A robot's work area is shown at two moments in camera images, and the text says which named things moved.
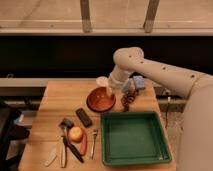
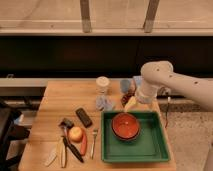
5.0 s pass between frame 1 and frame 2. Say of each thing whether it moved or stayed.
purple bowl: moved
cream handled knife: stayed
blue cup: stayed
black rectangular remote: stayed
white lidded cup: stayed
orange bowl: moved
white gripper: moved
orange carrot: stayed
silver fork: stayed
